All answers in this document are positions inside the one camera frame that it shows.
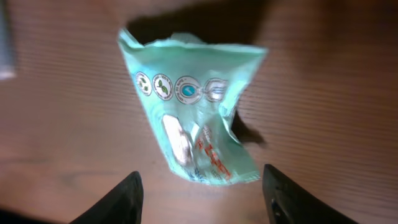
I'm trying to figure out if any teal wipes pack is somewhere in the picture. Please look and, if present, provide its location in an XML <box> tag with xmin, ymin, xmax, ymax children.
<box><xmin>118</xmin><ymin>29</ymin><xmax>267</xmax><ymax>186</ymax></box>

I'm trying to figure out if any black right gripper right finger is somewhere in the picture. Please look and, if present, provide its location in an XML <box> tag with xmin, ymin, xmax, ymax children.
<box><xmin>262</xmin><ymin>164</ymin><xmax>357</xmax><ymax>224</ymax></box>

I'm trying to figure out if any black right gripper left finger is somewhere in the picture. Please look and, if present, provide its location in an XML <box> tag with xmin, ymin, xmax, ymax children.
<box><xmin>70</xmin><ymin>171</ymin><xmax>144</xmax><ymax>224</ymax></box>

